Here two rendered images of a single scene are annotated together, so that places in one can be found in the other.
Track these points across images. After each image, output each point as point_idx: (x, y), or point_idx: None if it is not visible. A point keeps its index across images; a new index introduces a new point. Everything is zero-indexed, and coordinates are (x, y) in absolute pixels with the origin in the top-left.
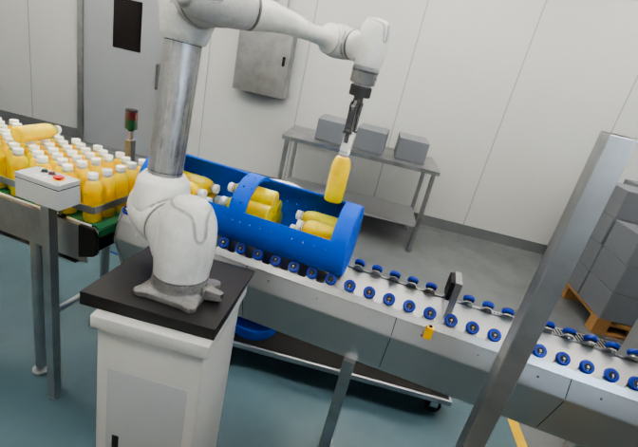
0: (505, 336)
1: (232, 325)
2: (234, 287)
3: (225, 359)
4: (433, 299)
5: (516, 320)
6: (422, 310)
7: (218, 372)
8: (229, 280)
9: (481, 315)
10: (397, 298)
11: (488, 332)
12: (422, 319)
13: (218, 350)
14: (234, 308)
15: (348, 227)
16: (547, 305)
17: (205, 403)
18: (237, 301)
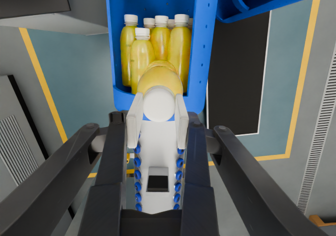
0: (153, 200)
1: (47, 17)
2: (20, 5)
3: (62, 21)
4: (172, 161)
5: (73, 233)
6: (150, 154)
7: (50, 23)
8: None
9: (170, 190)
10: (155, 137)
11: (137, 195)
12: (136, 154)
13: (22, 20)
14: (10, 18)
15: (119, 107)
16: None
17: (35, 26)
18: (18, 17)
